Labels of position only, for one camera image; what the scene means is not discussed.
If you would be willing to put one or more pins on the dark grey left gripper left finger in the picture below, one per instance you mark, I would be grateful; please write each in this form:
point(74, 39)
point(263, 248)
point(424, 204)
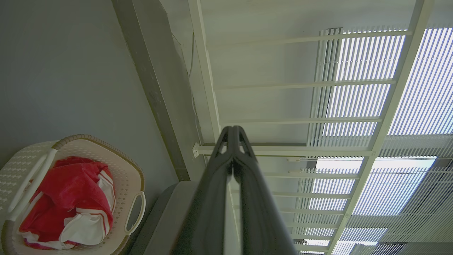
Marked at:
point(208, 212)

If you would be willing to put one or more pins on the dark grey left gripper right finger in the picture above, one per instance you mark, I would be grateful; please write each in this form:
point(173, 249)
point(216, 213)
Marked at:
point(262, 219)

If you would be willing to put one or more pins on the cream perforated plastic laundry basket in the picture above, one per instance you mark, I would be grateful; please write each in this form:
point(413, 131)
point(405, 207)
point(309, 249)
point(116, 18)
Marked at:
point(127, 177)

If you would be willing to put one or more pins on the grey fabric sofa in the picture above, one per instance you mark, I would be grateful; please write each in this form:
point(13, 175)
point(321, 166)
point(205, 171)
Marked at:
point(162, 219)

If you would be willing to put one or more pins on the red and white garment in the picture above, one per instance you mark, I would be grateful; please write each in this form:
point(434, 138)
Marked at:
point(70, 198)

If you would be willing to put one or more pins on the white vertical window blinds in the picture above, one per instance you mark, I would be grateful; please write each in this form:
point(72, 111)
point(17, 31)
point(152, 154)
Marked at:
point(424, 88)

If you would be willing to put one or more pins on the dark grey wall strip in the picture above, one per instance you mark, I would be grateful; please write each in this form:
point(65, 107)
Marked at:
point(152, 88)

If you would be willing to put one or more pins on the white metal ladder frame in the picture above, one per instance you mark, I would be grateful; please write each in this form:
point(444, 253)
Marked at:
point(385, 106)

